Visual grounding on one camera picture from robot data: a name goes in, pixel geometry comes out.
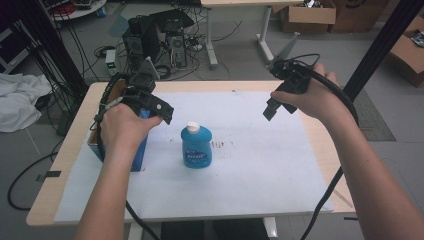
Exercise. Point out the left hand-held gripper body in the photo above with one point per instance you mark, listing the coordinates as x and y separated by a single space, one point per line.
141 88

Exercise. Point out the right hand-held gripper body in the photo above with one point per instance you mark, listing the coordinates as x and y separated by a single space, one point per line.
293 78

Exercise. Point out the blue bottle with white cap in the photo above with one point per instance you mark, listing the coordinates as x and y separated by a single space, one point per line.
196 146

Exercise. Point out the blue cardboard box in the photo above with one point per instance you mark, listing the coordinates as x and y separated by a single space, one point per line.
140 158

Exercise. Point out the person's right hand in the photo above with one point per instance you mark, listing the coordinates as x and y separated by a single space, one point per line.
316 100

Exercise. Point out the person's left hand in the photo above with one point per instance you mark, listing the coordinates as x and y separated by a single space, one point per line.
123 130

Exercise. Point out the white box with green light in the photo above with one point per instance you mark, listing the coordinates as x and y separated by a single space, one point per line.
111 61

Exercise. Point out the black computer tower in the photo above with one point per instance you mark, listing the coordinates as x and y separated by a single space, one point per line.
141 36

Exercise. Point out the grey computer tower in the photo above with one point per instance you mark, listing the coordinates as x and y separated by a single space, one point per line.
177 50

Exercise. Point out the white paper sheet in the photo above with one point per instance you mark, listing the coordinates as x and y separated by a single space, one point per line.
250 166

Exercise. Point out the open cardboard box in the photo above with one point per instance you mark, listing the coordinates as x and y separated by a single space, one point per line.
310 15

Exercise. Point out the white-legged desk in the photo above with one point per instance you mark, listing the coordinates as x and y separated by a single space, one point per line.
210 36

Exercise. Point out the grey floor mat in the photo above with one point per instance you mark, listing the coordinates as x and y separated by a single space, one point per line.
375 120

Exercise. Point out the closed cardboard box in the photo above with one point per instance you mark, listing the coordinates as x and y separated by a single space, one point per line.
360 15

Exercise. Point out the light wooden table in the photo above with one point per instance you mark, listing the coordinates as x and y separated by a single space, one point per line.
71 150

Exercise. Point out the black metal stand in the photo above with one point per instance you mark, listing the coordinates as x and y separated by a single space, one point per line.
383 43

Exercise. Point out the round white table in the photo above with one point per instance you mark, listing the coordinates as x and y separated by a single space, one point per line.
80 11

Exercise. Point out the white table leg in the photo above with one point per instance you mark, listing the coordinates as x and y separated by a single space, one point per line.
270 227

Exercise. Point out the large cardboard box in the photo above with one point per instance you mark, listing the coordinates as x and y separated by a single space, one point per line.
408 56

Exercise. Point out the person's dark trousers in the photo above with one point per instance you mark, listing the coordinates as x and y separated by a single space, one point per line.
216 230

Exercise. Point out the white cloth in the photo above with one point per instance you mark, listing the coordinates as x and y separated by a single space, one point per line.
20 100

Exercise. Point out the black tape strip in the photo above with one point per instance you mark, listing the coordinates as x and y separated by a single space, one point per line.
52 174

